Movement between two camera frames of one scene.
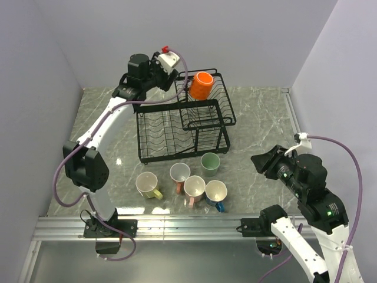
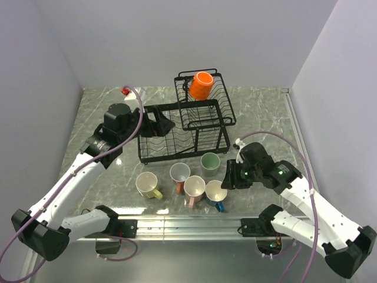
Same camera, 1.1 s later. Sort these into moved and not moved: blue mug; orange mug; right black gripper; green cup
Moved: right black gripper
Not moved: orange mug; green cup; blue mug
